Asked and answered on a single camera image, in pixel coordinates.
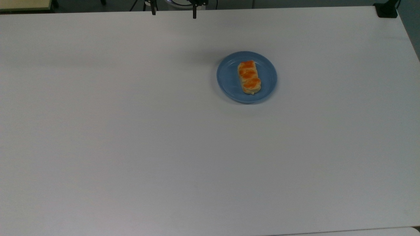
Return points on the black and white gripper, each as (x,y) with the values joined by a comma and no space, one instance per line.
(177,2)

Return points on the orange glazed bread loaf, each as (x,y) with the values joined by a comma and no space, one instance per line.
(249,77)

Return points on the blue round plate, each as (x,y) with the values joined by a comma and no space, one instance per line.
(229,78)

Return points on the light wooden furniture top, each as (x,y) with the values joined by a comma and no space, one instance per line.
(23,4)

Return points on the black table clamp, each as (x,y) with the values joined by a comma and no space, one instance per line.
(386,10)

